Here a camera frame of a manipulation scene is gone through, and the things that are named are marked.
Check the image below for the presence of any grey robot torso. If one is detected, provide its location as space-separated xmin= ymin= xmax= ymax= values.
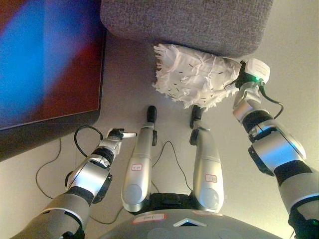
xmin=99 ymin=191 xmax=296 ymax=239

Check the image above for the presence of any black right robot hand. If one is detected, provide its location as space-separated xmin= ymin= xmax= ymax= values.
xmin=235 ymin=58 xmax=272 ymax=88

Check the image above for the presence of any white fringed throw pillow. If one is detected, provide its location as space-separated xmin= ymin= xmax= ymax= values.
xmin=152 ymin=43 xmax=241 ymax=113

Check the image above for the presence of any reddish brown wooden cabinet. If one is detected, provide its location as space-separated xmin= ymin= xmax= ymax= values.
xmin=0 ymin=0 xmax=108 ymax=162

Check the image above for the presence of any thin black cable loop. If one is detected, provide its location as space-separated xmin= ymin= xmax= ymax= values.
xmin=151 ymin=140 xmax=194 ymax=197

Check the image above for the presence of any grey fabric armchair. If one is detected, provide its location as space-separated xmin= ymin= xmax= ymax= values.
xmin=99 ymin=0 xmax=274 ymax=58

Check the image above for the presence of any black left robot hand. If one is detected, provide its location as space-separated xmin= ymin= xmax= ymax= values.
xmin=107 ymin=128 xmax=138 ymax=140

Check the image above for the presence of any silver right robot leg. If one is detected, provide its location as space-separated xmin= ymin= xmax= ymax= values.
xmin=189 ymin=105 xmax=225 ymax=213

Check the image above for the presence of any thin black floor cable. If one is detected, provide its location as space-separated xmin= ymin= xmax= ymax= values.
xmin=35 ymin=138 xmax=125 ymax=225

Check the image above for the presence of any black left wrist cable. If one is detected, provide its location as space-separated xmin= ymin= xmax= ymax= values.
xmin=74 ymin=125 xmax=110 ymax=160

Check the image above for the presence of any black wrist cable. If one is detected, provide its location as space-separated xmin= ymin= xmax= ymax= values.
xmin=74 ymin=125 xmax=110 ymax=160
xmin=258 ymin=78 xmax=285 ymax=119

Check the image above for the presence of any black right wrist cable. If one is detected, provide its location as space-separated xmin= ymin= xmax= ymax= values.
xmin=258 ymin=78 xmax=285 ymax=119

